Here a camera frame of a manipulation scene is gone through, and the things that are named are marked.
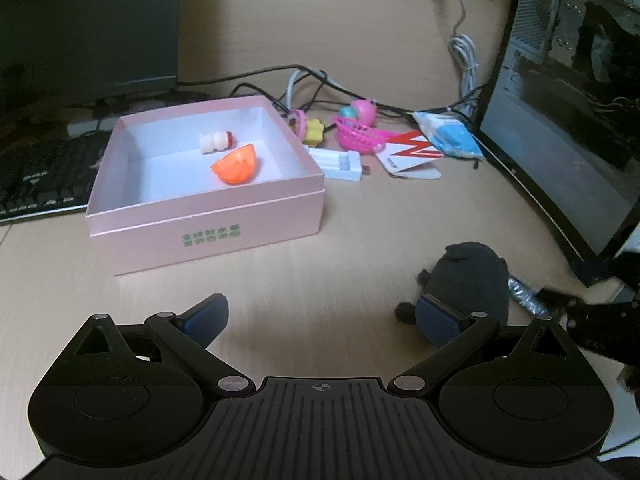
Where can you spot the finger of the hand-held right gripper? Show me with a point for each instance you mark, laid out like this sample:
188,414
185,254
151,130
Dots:
560,296

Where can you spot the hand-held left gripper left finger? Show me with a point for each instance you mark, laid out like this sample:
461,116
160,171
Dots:
207,315

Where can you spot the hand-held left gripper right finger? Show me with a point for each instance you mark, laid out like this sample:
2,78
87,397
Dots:
440,322

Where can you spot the black plush toy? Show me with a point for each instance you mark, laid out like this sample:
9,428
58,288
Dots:
470,275

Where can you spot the pink cardboard box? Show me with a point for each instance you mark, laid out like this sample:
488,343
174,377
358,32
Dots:
200,220

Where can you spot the red and white card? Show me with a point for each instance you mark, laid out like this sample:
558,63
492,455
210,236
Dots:
405,155

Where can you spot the blue and white packet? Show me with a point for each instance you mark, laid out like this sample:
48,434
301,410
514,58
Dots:
452,135

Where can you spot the pink toy basket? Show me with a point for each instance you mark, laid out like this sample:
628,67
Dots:
357,137

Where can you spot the yellow flower toy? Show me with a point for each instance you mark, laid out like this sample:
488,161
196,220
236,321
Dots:
313,131

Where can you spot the pink pig toy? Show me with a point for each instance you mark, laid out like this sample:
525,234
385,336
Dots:
365,109

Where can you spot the teal toy figure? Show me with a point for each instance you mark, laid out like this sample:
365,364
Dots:
346,112

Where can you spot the silver foil wrapper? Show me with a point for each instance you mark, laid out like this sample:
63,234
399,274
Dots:
522,295

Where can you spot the orange half-shell toy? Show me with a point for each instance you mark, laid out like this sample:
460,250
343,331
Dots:
235,167

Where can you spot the glass-sided computer case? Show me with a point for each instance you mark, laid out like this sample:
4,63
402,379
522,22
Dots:
565,110

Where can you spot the black keyboard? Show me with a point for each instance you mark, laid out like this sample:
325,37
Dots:
45,175

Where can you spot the white power strip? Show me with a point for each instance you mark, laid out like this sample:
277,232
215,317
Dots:
87,126

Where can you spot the black monitor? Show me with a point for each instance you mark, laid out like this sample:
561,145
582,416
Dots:
90,20

